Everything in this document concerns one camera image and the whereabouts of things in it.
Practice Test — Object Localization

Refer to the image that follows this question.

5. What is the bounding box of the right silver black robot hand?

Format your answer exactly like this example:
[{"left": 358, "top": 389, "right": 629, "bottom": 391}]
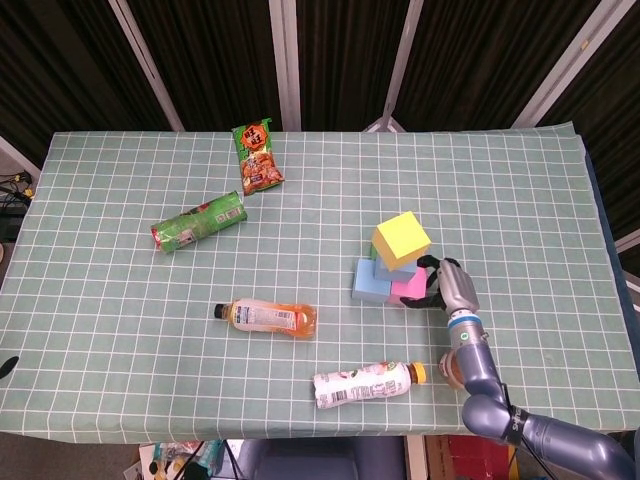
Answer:
[{"left": 399, "top": 253, "right": 481, "bottom": 315}]

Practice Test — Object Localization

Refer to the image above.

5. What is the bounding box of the yellow foam cube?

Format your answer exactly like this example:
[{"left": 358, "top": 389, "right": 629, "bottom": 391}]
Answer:
[{"left": 371, "top": 211, "right": 434, "bottom": 275}]

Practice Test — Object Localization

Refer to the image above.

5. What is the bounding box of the blue foam cube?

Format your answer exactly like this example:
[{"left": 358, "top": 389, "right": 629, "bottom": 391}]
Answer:
[{"left": 351, "top": 258, "right": 394, "bottom": 305}]

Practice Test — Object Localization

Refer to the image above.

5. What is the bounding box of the pink foam cube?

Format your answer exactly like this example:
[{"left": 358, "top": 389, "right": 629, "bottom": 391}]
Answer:
[{"left": 387, "top": 267, "right": 429, "bottom": 307}]

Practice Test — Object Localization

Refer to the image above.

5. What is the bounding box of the round brown snack cup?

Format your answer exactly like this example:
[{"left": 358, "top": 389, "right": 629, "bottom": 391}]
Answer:
[{"left": 438, "top": 349, "right": 469, "bottom": 391}]

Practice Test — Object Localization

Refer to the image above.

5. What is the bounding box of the white-label bottle yellow cap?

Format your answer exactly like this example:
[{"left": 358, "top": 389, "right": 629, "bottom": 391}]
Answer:
[{"left": 313, "top": 360, "right": 428, "bottom": 410}]

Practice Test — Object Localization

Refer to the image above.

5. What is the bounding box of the brown cardboard box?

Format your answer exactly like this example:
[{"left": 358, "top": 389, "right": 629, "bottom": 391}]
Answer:
[{"left": 424, "top": 435, "right": 451, "bottom": 480}]

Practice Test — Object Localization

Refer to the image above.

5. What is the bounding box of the red box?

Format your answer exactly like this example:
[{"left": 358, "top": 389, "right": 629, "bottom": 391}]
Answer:
[{"left": 444, "top": 434, "right": 511, "bottom": 480}]

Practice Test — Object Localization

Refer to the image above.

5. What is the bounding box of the white table leg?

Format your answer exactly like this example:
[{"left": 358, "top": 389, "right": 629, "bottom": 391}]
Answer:
[{"left": 403, "top": 435, "right": 429, "bottom": 480}]

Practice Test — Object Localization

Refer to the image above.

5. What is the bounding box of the orange drink bottle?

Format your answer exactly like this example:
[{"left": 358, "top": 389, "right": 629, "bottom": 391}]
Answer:
[{"left": 213, "top": 298, "right": 318, "bottom": 341}]

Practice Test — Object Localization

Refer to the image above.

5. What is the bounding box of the dark fabric partition panel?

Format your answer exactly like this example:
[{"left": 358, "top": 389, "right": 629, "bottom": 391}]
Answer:
[
  {"left": 537, "top": 14, "right": 640, "bottom": 241},
  {"left": 397, "top": 0, "right": 601, "bottom": 132},
  {"left": 0, "top": 0, "right": 174, "bottom": 169},
  {"left": 127, "top": 0, "right": 284, "bottom": 132},
  {"left": 294, "top": 0, "right": 414, "bottom": 132}
]

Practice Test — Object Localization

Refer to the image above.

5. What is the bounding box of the green orange snack bag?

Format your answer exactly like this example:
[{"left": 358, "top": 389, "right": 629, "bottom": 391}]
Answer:
[{"left": 231, "top": 117, "right": 286, "bottom": 197}]

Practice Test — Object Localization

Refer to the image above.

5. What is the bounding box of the green chip canister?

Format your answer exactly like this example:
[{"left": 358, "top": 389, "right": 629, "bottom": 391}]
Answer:
[{"left": 150, "top": 190, "right": 249, "bottom": 255}]

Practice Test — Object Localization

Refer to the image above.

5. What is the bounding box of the green grid tablecloth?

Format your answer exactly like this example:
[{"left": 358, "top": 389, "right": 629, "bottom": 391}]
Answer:
[{"left": 0, "top": 119, "right": 626, "bottom": 446}]

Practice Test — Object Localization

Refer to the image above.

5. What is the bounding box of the teal plastic packaging pile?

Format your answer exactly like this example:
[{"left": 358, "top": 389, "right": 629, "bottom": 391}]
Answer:
[{"left": 152, "top": 440, "right": 226, "bottom": 476}]

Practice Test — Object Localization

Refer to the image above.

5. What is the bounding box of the white frame post with foot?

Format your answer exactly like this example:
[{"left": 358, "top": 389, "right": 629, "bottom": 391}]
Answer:
[{"left": 362, "top": 0, "right": 426, "bottom": 134}]

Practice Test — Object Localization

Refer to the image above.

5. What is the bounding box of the yellow black cable bundle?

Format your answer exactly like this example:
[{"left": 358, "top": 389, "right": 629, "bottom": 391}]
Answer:
[{"left": 0, "top": 169, "right": 34, "bottom": 201}]

